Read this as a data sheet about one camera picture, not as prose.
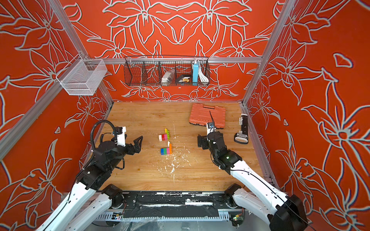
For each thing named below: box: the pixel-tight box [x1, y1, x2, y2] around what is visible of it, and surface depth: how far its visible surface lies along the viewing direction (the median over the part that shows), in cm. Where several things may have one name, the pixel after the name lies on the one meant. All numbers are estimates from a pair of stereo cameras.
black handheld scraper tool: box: [234, 113, 249, 145], surface depth 100 cm
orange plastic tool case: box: [188, 102, 226, 130], surface depth 109 cm
